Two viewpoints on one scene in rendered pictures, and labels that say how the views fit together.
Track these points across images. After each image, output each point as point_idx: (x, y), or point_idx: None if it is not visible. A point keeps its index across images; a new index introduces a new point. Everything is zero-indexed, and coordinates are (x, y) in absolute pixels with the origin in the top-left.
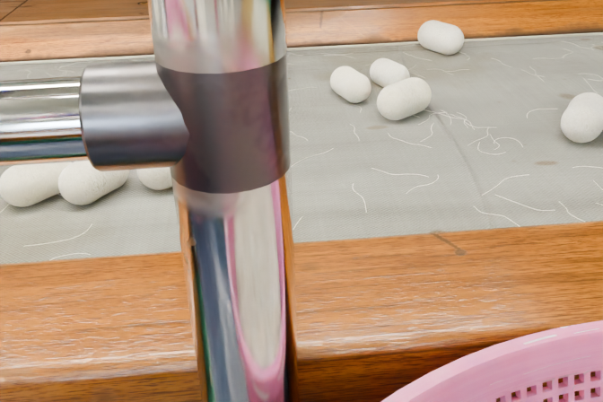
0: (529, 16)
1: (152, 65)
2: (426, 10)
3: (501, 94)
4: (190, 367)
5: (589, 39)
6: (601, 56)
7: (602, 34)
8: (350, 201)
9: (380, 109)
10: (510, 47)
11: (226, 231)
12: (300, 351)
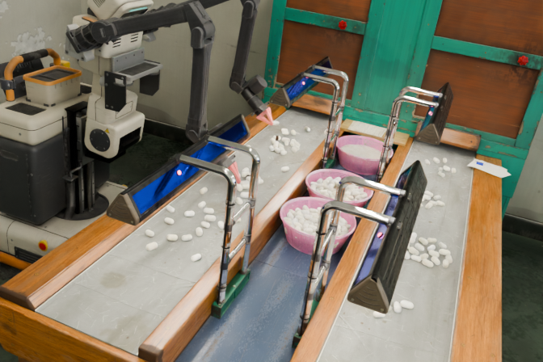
0: (274, 115)
1: (336, 132)
2: (267, 119)
3: (292, 128)
4: (329, 149)
5: (281, 117)
6: (288, 119)
7: (280, 115)
8: (308, 142)
9: (293, 134)
10: (278, 121)
11: (338, 137)
12: (330, 146)
